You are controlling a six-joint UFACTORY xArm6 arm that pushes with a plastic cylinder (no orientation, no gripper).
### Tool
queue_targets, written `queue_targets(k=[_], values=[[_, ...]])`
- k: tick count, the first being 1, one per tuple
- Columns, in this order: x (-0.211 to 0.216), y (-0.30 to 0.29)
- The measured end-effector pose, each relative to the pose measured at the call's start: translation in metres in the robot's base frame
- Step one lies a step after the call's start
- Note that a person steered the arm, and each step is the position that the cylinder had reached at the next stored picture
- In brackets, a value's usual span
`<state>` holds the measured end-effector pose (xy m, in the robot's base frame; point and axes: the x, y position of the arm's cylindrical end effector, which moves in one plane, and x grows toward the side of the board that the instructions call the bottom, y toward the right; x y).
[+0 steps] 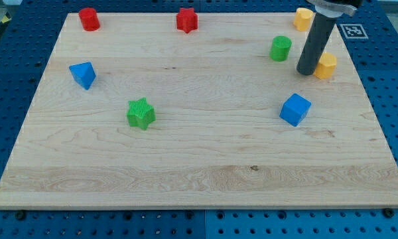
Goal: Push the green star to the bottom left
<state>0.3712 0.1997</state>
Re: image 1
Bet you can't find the red star block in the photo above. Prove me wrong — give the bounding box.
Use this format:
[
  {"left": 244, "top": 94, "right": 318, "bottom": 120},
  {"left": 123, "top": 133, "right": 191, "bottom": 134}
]
[{"left": 176, "top": 7, "right": 198, "bottom": 34}]

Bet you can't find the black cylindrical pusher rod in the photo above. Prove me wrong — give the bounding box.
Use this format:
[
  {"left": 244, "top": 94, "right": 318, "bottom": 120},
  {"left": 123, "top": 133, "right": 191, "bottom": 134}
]
[{"left": 297, "top": 13, "right": 337, "bottom": 76}]

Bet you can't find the yellow hexagon block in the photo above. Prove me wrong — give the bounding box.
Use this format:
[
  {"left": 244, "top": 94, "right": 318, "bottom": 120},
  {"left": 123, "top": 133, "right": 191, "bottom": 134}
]
[{"left": 314, "top": 52, "right": 337, "bottom": 79}]

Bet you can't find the blue cube block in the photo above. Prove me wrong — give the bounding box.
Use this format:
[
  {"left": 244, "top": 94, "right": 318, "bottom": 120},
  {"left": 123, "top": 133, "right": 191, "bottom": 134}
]
[{"left": 279, "top": 94, "right": 312, "bottom": 127}]

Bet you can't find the fiducial marker tag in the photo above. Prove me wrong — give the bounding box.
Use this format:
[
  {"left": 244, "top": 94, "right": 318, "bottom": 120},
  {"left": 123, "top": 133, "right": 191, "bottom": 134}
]
[{"left": 340, "top": 23, "right": 368, "bottom": 39}]

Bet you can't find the green star block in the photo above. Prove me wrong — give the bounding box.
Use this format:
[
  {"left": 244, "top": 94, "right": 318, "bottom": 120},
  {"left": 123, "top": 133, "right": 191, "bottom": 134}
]
[{"left": 126, "top": 98, "right": 156, "bottom": 130}]

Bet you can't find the green cylinder block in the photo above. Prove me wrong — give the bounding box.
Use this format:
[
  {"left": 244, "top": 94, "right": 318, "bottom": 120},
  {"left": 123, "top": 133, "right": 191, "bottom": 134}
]
[{"left": 269, "top": 36, "right": 292, "bottom": 62}]

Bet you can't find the blue triangle block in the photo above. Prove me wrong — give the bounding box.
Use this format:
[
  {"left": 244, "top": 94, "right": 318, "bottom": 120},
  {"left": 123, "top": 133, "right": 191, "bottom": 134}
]
[{"left": 69, "top": 62, "right": 96, "bottom": 90}]

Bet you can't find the red cylinder block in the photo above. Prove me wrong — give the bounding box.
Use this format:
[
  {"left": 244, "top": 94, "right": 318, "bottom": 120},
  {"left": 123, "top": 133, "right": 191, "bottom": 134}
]
[{"left": 78, "top": 7, "right": 100, "bottom": 31}]

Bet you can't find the wooden board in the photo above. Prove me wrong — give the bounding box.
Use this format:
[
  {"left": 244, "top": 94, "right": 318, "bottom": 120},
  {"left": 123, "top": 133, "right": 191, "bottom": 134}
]
[{"left": 0, "top": 13, "right": 398, "bottom": 210}]

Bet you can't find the yellow heart block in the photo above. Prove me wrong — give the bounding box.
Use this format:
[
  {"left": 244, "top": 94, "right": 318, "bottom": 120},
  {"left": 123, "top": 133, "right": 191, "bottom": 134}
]
[{"left": 293, "top": 7, "right": 314, "bottom": 32}]

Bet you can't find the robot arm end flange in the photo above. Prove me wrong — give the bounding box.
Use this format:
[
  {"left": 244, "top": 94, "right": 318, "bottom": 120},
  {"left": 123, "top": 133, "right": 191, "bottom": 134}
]
[{"left": 306, "top": 0, "right": 364, "bottom": 18}]

